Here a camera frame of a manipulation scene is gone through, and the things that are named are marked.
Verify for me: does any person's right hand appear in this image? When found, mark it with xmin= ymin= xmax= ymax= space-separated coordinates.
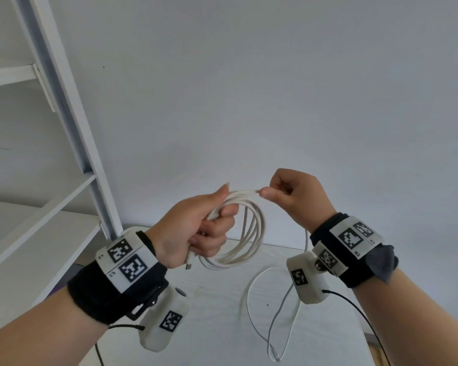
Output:
xmin=260 ymin=168 xmax=337 ymax=233

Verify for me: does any thin black cable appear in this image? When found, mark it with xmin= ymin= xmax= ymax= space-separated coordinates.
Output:
xmin=322 ymin=288 xmax=392 ymax=366
xmin=95 ymin=323 xmax=146 ymax=366

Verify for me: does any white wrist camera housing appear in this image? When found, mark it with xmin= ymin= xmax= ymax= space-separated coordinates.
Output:
xmin=286 ymin=252 xmax=331 ymax=305
xmin=137 ymin=287 xmax=188 ymax=353

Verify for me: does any person's left hand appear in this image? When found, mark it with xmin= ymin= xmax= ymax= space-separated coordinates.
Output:
xmin=145 ymin=183 xmax=240 ymax=270

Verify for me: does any white shelf unit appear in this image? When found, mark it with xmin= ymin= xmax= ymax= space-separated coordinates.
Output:
xmin=0 ymin=0 xmax=124 ymax=334

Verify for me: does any person's right forearm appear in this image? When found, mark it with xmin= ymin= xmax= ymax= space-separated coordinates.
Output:
xmin=352 ymin=267 xmax=458 ymax=366

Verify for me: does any person's left forearm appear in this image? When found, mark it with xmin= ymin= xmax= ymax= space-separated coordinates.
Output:
xmin=0 ymin=289 xmax=112 ymax=366

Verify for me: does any black wristband with marker plates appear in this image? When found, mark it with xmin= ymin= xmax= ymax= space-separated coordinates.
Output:
xmin=309 ymin=212 xmax=400 ymax=289
xmin=67 ymin=230 xmax=169 ymax=327

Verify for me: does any white cable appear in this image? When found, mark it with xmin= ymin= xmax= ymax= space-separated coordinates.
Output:
xmin=186 ymin=190 xmax=310 ymax=363

